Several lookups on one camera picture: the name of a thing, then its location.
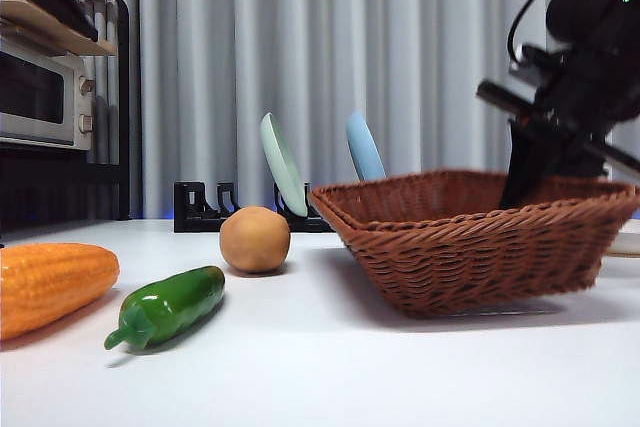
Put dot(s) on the brown wicker basket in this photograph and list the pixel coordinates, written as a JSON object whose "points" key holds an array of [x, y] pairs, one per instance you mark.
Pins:
{"points": [[475, 257]]}

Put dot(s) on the white toaster oven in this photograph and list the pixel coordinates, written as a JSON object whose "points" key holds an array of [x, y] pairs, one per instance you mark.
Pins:
{"points": [[40, 97]]}

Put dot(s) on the white plate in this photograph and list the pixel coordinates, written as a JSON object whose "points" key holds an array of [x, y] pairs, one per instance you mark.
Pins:
{"points": [[627, 244]]}

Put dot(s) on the light blue plate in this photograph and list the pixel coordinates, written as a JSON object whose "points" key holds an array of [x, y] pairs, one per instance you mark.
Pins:
{"points": [[366, 152]]}

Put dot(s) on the grey curtain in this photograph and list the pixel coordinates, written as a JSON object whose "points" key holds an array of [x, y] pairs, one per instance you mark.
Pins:
{"points": [[400, 47]]}

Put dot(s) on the pale green plate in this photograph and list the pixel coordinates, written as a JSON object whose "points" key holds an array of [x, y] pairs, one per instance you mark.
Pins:
{"points": [[282, 167]]}

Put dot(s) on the black metal shelf frame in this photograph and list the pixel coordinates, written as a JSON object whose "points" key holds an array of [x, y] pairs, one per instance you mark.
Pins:
{"points": [[125, 97]]}

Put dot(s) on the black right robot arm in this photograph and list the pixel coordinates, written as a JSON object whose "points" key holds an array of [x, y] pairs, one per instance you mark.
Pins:
{"points": [[590, 7]]}

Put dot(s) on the orange toy corn cob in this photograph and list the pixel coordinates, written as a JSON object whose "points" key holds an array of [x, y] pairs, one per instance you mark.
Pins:
{"points": [[50, 287]]}

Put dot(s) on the black plate rack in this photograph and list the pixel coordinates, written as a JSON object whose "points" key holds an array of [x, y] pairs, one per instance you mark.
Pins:
{"points": [[192, 207]]}

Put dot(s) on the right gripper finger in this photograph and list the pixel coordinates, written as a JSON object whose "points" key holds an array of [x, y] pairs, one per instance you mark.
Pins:
{"points": [[525, 167], [582, 164]]}

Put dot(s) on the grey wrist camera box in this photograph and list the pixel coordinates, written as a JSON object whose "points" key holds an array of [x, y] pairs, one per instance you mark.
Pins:
{"points": [[542, 63]]}

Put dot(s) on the green toy cucumber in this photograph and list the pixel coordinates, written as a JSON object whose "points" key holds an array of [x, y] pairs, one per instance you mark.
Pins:
{"points": [[170, 302]]}

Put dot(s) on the tan toy potato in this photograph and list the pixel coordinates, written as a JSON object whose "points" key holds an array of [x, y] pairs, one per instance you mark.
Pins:
{"points": [[255, 242]]}

